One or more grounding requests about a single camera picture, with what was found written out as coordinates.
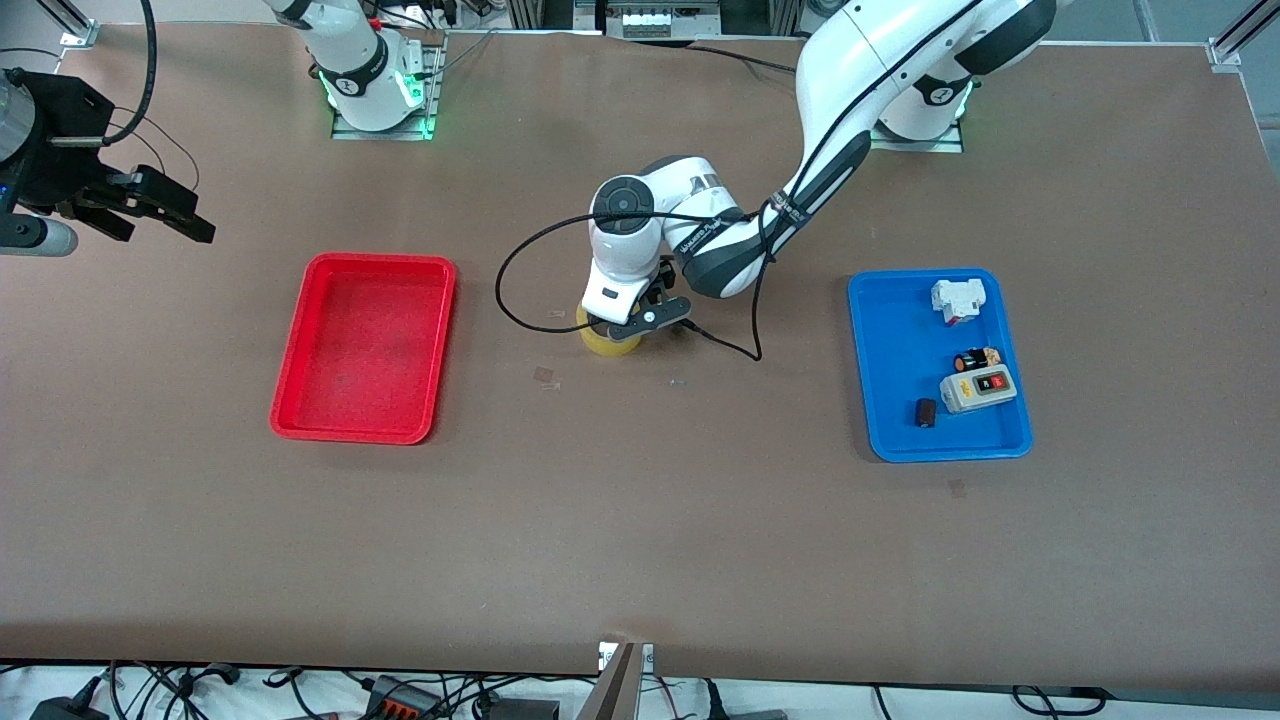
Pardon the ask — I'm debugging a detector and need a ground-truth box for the yellow clear tape roll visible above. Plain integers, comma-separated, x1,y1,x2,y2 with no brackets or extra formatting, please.
578,303,643,359

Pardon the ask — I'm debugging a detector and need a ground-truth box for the red plastic tray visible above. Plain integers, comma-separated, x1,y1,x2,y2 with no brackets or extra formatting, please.
269,252,458,445

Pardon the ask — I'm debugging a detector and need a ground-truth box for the white power strip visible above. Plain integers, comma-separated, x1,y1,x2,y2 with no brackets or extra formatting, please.
600,0,723,41

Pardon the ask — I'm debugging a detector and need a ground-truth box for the blue plastic tray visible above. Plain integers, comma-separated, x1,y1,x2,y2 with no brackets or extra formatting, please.
847,267,1034,464

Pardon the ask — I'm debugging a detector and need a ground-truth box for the white circuit breaker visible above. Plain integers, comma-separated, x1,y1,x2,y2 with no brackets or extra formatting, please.
930,278,988,327

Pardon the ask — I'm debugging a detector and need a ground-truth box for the black plug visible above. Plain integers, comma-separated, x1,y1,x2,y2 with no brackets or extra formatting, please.
700,678,791,720

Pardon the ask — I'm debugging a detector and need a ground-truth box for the black orange power adapter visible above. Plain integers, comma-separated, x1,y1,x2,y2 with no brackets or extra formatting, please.
362,676,443,717

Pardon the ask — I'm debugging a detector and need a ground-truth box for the thin black right gripper wire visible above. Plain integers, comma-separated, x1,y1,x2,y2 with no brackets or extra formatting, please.
105,105,201,191

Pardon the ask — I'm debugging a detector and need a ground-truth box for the aluminium frame profile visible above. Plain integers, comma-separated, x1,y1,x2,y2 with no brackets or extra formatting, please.
505,0,576,31
40,0,101,49
1208,0,1280,71

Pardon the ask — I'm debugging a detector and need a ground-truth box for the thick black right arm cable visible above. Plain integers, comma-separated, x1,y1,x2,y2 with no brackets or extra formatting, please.
100,0,161,143

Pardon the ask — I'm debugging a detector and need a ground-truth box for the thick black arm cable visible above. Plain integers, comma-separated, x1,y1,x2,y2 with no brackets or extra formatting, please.
100,0,161,143
495,0,1001,363

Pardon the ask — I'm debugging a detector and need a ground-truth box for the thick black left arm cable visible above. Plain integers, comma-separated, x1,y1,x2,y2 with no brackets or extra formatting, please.
495,0,1001,363

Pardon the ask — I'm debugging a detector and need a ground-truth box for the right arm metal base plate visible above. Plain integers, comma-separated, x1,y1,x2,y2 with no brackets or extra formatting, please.
330,35,446,142

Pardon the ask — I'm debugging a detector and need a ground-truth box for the black cable on table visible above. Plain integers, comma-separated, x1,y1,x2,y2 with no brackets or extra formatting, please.
686,42,803,75

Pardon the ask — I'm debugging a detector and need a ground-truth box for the thin grey cable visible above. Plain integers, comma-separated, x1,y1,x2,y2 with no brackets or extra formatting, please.
425,28,601,81

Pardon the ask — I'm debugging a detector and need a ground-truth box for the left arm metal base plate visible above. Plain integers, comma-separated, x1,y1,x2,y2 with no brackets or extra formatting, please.
868,128,966,154

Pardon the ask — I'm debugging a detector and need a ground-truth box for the grey on-off switch box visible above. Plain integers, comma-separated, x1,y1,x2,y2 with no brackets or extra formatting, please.
939,366,1019,415

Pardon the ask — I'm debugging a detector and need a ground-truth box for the camera mount post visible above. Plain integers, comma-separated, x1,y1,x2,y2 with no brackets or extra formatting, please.
576,640,657,720

